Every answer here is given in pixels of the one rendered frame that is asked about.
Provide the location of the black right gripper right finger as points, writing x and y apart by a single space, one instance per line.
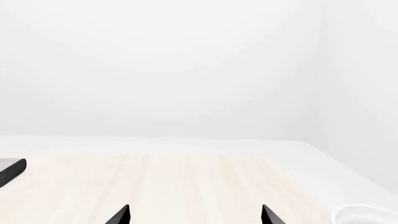
270 217

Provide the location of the white round dish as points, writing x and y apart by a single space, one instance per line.
363 214

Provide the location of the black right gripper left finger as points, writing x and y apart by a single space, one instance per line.
121 217

